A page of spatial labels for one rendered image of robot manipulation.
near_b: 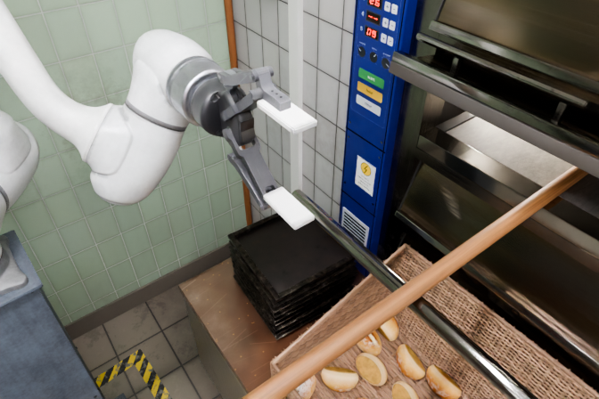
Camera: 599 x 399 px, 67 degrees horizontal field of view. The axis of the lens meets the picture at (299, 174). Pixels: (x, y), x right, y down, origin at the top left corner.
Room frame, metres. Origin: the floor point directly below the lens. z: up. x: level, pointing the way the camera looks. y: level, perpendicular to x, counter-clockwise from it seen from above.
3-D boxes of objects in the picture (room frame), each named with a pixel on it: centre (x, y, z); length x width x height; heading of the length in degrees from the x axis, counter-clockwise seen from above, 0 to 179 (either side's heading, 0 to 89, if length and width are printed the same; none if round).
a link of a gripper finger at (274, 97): (0.44, 0.03, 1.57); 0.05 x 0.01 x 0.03; 36
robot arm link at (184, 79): (0.58, 0.14, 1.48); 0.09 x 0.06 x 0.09; 126
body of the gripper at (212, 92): (0.52, 0.09, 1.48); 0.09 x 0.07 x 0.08; 36
